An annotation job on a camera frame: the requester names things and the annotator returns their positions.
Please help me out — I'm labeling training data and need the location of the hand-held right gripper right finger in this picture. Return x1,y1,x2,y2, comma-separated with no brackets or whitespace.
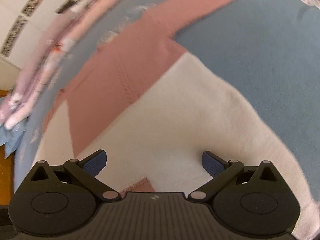
187,151,289,203

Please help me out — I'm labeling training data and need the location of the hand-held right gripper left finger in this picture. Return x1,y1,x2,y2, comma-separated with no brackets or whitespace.
24,149,123,203

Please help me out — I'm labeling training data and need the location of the pink and white knit sweater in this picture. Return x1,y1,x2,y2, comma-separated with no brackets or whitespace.
41,0,320,240

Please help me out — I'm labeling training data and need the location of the blue pillow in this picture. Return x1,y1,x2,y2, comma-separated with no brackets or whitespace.
0,125,27,159

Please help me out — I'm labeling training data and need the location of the pink floral quilt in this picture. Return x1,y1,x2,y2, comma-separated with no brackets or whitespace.
0,0,140,130

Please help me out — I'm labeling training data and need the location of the bed with blue floral sheet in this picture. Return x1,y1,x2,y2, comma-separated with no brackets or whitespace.
10,0,320,205

